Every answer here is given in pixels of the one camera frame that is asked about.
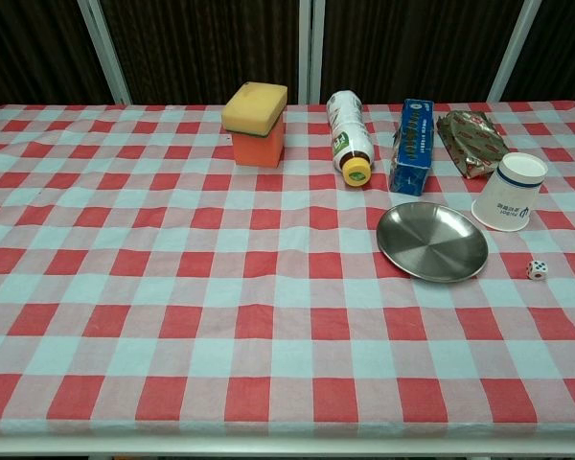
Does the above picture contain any white bottle with yellow cap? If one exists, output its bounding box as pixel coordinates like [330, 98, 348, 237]
[326, 89, 377, 189]

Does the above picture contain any red white checkered tablecloth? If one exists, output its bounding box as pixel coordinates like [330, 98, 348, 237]
[0, 100, 575, 440]

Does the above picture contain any orange sponge block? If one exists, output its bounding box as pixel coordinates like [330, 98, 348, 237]
[233, 114, 286, 169]

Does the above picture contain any gold red foil snack packet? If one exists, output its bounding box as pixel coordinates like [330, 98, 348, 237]
[435, 110, 509, 181]

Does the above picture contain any white paper cup blue print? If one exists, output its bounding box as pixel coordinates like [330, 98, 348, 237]
[471, 151, 549, 232]

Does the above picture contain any round metal plate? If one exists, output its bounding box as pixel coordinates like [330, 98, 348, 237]
[376, 201, 490, 284]

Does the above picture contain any yellow sponge with green pad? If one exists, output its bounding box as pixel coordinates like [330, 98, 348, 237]
[221, 81, 288, 138]

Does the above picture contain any blue carton box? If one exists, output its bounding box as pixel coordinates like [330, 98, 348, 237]
[388, 98, 436, 197]

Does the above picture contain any dark corrugated backdrop panel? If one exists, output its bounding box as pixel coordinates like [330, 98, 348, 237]
[0, 0, 575, 112]

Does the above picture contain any white metal frame post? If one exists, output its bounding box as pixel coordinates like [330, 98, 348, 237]
[298, 0, 326, 105]
[486, 0, 542, 103]
[76, 0, 133, 106]

